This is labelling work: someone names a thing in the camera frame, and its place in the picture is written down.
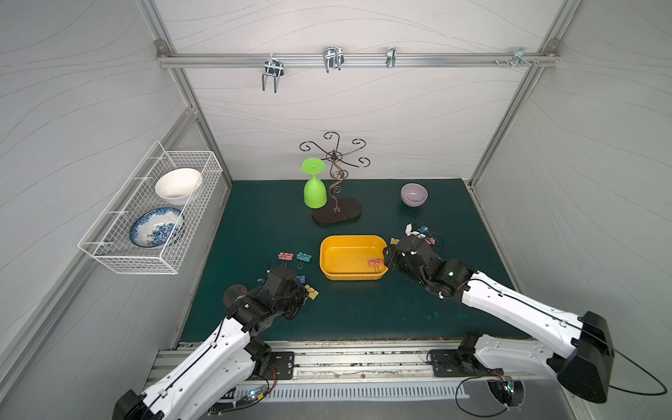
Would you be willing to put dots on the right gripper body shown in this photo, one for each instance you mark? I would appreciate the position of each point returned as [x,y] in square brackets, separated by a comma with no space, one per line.
[398,252]

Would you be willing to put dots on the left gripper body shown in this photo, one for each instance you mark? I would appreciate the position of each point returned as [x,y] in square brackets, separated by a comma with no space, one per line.
[297,293]

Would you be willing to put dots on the teal clip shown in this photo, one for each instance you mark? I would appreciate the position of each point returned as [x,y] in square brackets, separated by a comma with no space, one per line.
[303,259]

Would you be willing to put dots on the yellow plastic storage box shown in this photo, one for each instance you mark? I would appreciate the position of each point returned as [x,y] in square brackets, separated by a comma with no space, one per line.
[344,258]

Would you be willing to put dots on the bronze wire cup stand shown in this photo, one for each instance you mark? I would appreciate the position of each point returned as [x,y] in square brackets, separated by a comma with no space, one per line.
[338,209]

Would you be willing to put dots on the green plastic goblet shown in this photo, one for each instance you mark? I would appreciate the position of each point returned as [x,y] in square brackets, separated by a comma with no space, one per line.
[315,192]

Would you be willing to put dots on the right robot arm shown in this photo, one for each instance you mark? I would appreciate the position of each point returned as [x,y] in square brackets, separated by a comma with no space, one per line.
[574,350]

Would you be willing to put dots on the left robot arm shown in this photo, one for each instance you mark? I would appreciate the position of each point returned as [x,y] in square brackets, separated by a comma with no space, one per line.
[229,356]

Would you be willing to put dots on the clear red-rimmed plastic cup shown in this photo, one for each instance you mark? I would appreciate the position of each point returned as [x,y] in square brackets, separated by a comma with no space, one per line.
[233,293]

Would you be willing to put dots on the lilac small bowl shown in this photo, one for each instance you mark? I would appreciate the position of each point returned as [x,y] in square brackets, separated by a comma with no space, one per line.
[414,195]

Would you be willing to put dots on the blue patterned ceramic bowl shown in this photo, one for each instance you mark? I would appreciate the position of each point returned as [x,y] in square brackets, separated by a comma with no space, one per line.
[156,228]

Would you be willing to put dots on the white ceramic bowl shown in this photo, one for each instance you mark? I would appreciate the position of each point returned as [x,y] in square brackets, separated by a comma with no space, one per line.
[177,186]

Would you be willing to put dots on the round black controller board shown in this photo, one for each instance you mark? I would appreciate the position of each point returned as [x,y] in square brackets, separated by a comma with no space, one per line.
[510,393]

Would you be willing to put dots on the small metal hook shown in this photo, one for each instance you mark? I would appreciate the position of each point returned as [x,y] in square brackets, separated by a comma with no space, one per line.
[391,56]

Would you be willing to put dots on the metal loop hook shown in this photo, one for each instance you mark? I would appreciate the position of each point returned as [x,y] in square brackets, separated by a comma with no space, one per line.
[333,58]

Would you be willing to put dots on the metal corner hook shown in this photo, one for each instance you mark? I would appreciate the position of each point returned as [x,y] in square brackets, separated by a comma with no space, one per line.
[518,60]

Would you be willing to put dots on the metal double hook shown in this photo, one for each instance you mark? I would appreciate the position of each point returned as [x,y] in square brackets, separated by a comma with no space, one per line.
[273,71]

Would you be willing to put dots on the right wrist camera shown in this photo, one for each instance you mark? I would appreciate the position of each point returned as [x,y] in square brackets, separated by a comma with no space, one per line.
[416,229]

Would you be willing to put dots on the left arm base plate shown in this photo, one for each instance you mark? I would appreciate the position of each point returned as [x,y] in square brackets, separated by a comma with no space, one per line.
[276,366]

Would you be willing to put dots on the aluminium front rail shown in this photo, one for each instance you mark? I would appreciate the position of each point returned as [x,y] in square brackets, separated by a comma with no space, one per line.
[388,360]

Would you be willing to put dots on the aluminium rail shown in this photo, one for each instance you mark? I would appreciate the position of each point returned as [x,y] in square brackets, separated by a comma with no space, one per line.
[388,360]
[376,60]

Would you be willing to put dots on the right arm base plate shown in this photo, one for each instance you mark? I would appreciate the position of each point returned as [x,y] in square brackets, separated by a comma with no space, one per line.
[458,363]

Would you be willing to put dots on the white wire wall basket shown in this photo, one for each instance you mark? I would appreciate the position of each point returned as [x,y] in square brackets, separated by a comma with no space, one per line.
[107,241]

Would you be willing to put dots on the aluminium top rail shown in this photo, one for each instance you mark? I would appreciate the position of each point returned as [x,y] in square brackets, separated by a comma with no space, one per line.
[376,60]

